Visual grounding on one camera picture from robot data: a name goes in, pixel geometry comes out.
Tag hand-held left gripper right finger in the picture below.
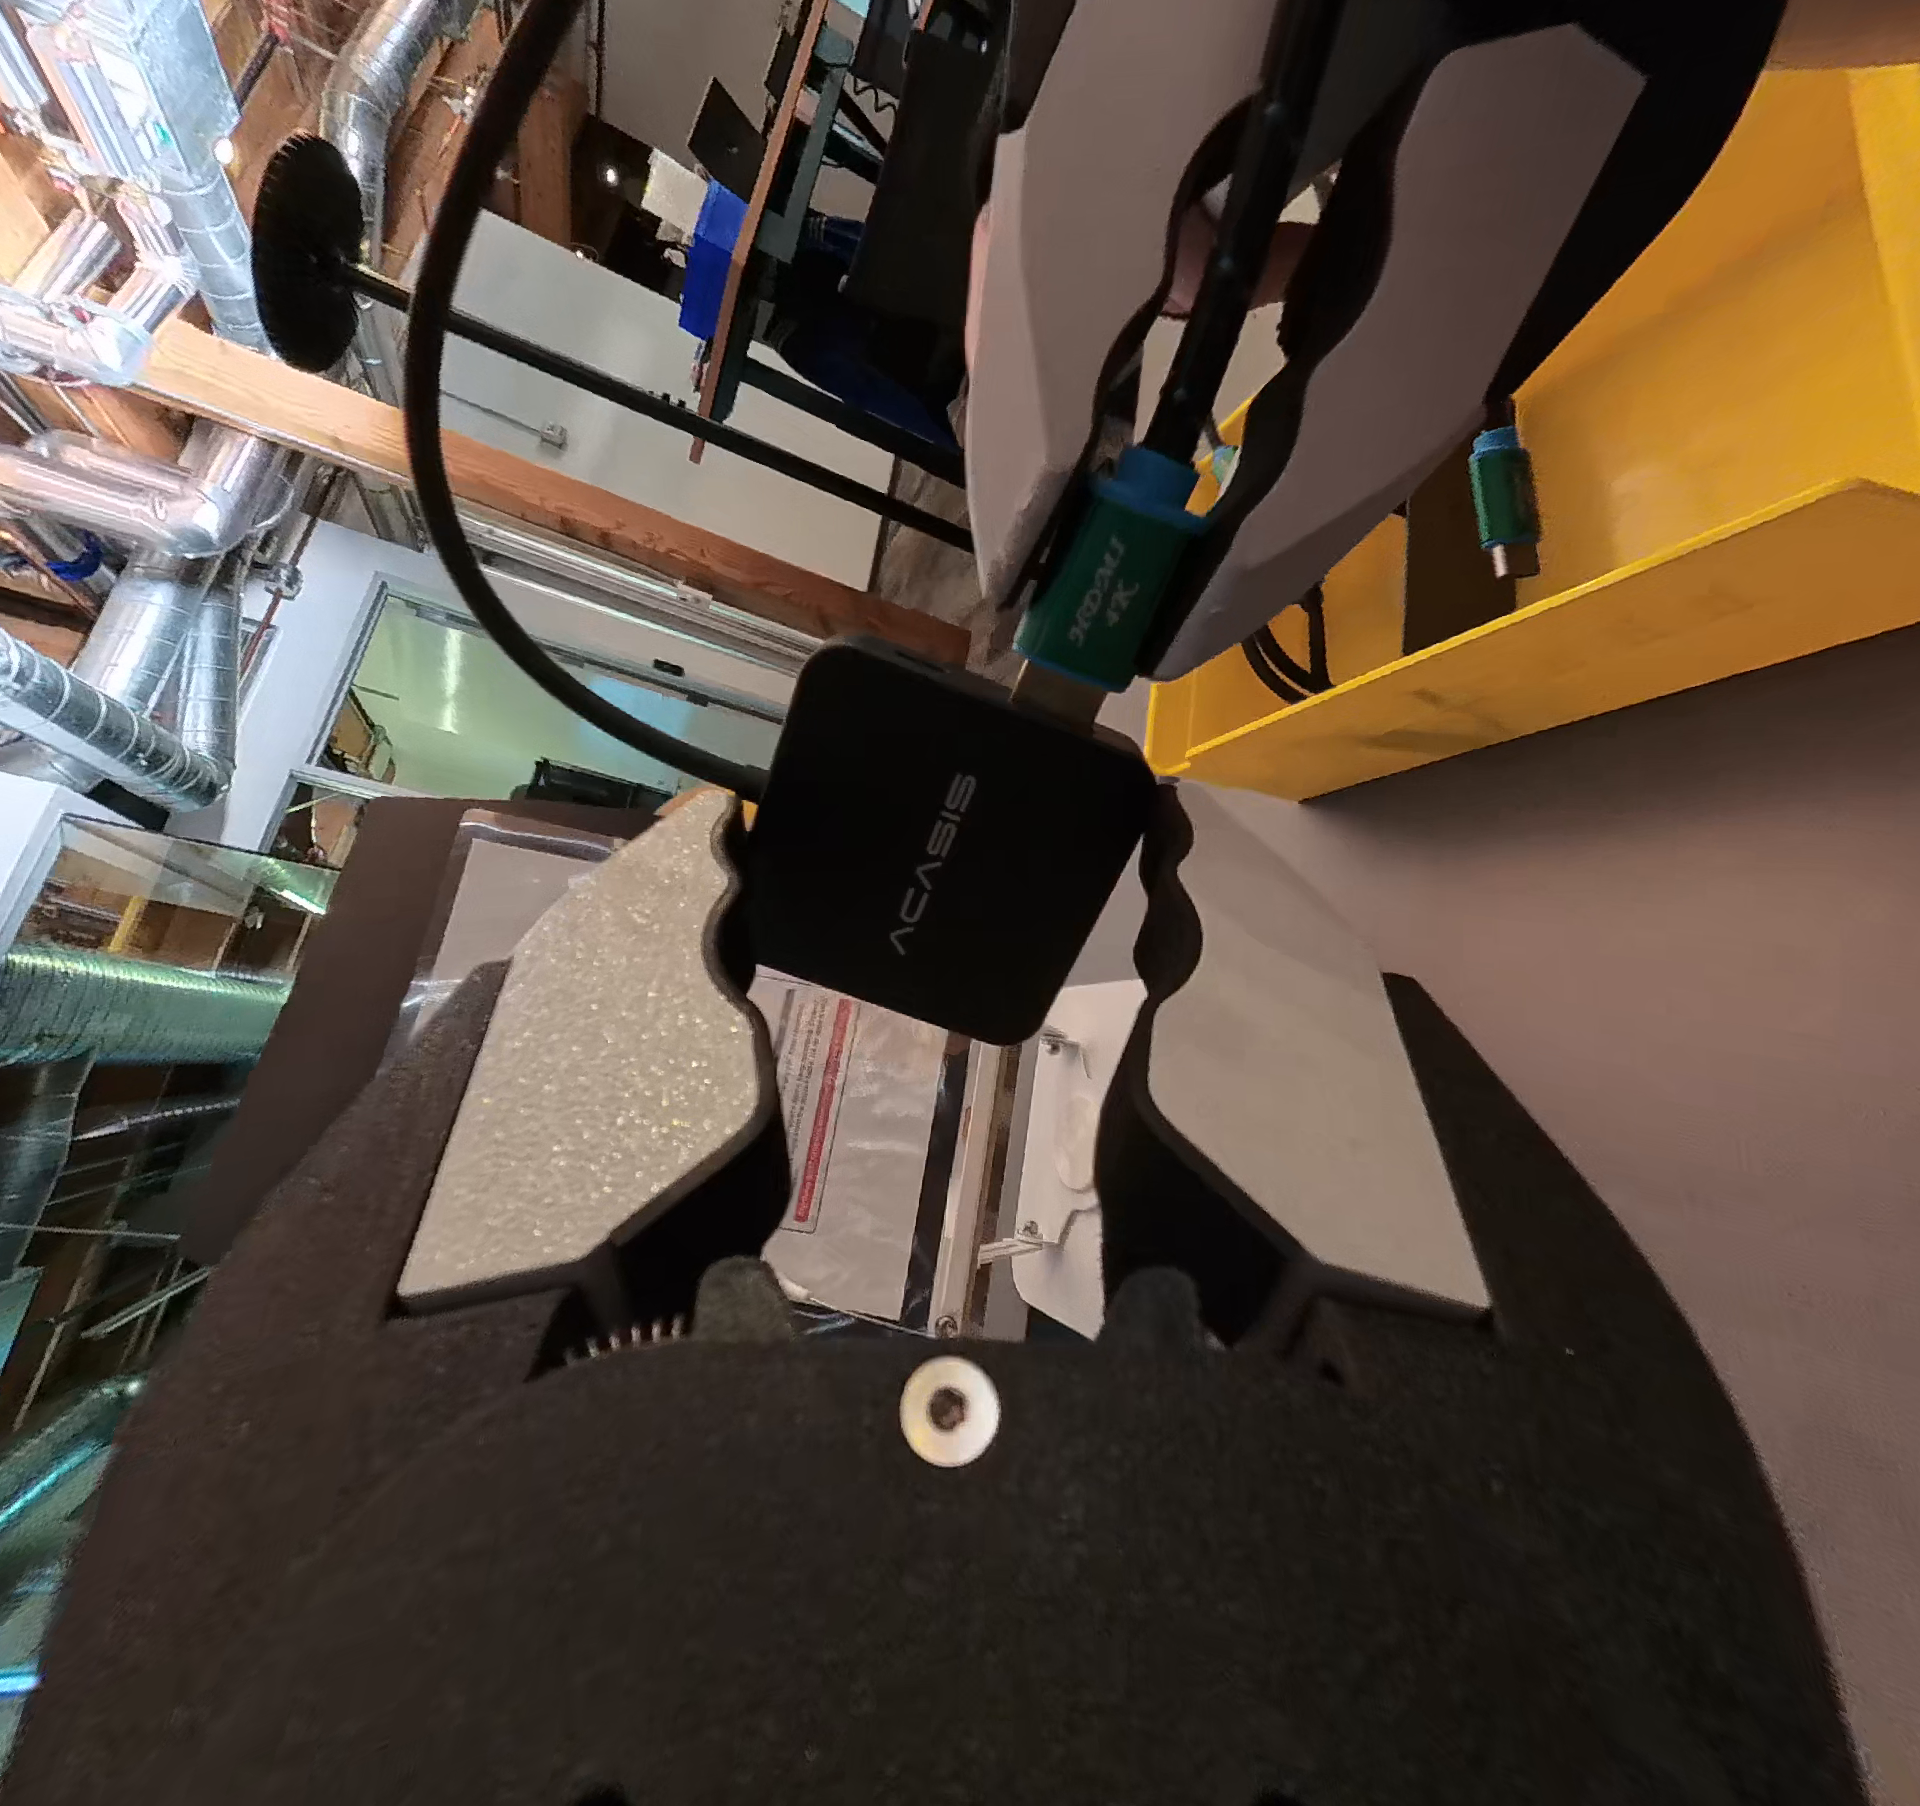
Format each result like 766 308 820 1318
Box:
1092 780 1498 1335

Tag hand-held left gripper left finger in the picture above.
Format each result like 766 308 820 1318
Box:
392 786 795 1315

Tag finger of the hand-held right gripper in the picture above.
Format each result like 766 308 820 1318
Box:
1141 26 1647 680
959 0 1323 623

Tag hdmi cable with green plug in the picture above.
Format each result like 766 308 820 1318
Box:
1008 0 1367 721

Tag black square adapter hub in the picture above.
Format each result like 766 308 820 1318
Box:
742 637 1162 1048

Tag black adapter cable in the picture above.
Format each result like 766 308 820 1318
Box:
403 0 776 805

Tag green hdmi plug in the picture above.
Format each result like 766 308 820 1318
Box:
1467 423 1547 590

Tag black box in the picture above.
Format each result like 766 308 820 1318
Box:
838 23 1024 325

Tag white hook plate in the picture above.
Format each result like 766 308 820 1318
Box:
976 982 1151 1342

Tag clear plastic bag with label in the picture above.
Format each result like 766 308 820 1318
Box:
749 972 991 1332

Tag wooden table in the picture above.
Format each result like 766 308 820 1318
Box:
687 0 838 464

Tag yellow plastic bin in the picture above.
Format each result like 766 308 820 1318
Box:
1141 59 1920 803

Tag blue storage bin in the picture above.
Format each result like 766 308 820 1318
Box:
677 179 755 341

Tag silver insulated pipes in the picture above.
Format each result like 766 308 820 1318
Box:
0 416 307 812

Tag black pole with round disc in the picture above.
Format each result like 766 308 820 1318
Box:
252 134 978 550

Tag coiled black cable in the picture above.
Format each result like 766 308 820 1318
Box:
1237 583 1410 712

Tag silver round elbow duct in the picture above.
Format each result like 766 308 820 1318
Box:
318 0 541 212

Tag silver rectangular duct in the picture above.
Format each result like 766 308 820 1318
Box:
0 0 277 362

